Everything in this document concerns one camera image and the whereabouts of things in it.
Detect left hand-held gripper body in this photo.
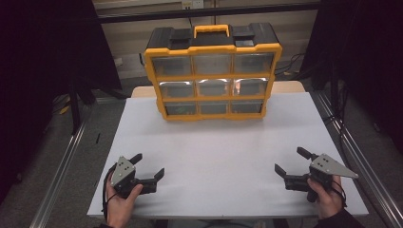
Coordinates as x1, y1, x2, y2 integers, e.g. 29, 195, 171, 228
109, 155, 159, 200

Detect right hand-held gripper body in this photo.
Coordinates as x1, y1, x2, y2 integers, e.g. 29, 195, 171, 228
283, 152, 360, 203

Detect clear plastic drawer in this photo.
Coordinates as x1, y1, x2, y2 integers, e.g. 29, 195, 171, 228
164, 102, 198, 116

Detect yellow black drawer organizer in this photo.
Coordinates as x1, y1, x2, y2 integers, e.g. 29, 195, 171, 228
144, 22, 283, 122

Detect person's right hand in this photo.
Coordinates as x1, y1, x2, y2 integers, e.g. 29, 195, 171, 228
307, 175, 346, 220

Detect person's left hand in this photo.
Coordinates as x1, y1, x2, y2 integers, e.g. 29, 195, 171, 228
106, 172, 144, 228

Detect black metal stand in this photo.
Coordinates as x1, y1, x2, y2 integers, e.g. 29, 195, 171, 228
67, 63, 129, 136

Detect set of clear organizer bins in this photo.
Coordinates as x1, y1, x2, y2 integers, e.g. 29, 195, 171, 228
151, 52, 275, 116

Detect black curtain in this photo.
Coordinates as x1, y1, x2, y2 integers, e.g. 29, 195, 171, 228
299, 0, 403, 156
0, 0, 124, 203

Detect black horizontal bar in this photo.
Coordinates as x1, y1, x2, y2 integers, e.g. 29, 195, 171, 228
96, 1, 321, 25

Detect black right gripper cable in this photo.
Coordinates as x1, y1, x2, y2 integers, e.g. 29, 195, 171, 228
331, 180, 348, 209

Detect aluminium floor rail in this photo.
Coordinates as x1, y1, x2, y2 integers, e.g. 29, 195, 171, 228
312, 90, 403, 228
29, 97, 127, 228

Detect black floor cables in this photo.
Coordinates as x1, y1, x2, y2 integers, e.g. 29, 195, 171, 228
274, 52, 307, 77

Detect white wall socket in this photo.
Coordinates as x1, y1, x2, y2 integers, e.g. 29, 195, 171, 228
182, 0, 205, 10

